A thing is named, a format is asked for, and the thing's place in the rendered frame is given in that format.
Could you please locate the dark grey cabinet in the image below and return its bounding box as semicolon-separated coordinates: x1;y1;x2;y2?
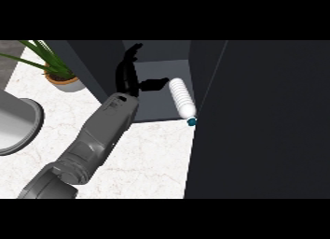
44;40;230;123

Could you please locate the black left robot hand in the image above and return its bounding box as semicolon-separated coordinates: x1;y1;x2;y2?
113;42;171;98

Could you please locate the dark grey cabinet door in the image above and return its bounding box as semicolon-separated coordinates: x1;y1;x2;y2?
182;40;330;200

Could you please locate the green potted plant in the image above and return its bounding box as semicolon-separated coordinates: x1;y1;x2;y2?
0;40;88;93

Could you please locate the white water bottle teal cap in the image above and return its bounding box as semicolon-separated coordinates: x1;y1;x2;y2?
168;77;199;127

